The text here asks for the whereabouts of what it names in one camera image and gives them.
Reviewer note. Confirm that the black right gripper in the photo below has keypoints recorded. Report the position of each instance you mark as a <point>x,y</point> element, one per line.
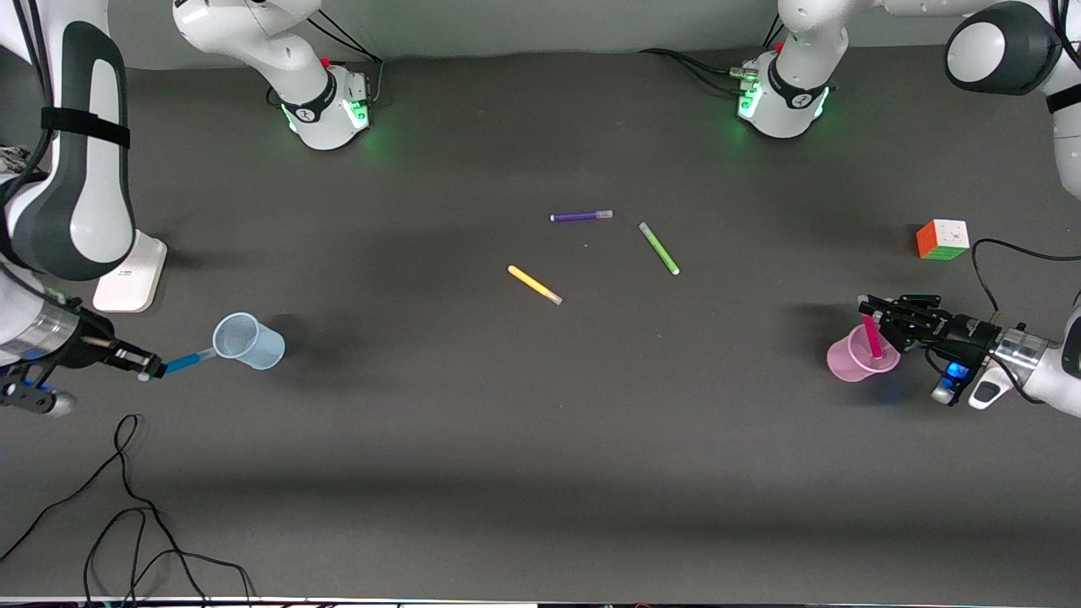
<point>86,346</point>

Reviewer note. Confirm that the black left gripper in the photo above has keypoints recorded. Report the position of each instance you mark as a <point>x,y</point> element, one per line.
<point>965,330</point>

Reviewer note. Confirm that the pink marker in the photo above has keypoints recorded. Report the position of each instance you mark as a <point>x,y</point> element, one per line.
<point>872,338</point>

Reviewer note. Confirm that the blue marker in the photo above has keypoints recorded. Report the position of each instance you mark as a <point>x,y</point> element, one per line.
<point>181,364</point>

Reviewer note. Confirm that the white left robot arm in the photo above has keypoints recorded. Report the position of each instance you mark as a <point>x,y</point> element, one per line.
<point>798,51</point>

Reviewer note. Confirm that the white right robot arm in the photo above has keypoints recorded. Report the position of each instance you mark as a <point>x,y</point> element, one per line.
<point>253,34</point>

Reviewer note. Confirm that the translucent pink plastic cup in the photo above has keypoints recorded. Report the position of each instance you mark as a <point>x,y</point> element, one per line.
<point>857,363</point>

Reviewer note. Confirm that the white desk stand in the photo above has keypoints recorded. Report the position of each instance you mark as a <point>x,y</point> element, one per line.
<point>135,279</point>

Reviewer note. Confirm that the multicoloured puzzle cube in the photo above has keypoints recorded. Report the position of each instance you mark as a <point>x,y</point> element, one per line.
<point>942,240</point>

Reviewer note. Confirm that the translucent blue plastic cup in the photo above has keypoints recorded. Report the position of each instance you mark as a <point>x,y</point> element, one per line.
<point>247,340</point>

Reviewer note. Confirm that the dark patterned fabric object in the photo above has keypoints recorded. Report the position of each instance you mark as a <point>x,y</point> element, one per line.
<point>10,156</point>

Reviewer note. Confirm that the green marker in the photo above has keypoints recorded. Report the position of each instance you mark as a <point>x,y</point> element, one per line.
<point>659,248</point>

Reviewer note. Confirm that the purple marker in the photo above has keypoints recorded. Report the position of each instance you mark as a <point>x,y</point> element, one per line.
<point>581,216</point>

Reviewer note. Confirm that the yellow marker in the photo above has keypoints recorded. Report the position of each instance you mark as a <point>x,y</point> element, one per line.
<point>535,284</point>

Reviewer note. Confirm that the dark grey table mat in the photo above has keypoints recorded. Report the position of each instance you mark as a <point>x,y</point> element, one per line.
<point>540,473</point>

